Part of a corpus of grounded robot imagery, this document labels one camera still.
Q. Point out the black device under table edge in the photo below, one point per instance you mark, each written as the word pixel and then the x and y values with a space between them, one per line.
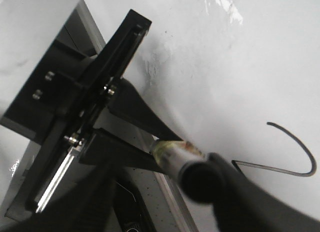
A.
pixel 130 208

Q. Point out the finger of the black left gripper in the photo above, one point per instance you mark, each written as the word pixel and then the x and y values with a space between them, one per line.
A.
pixel 104 146
pixel 126 103

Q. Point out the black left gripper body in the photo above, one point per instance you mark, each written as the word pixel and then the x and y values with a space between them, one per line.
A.
pixel 59 103

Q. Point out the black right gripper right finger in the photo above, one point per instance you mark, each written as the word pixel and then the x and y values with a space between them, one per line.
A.
pixel 242 206

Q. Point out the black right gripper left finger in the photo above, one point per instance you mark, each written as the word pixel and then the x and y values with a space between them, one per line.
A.
pixel 85 208

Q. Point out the white whiteboard with aluminium frame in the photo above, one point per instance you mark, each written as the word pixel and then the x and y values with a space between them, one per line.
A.
pixel 239 78

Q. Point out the white whiteboard marker pen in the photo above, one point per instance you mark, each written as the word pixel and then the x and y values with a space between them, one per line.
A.
pixel 196 176

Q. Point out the red magnet taped to marker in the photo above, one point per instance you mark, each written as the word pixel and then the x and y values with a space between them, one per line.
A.
pixel 190 148

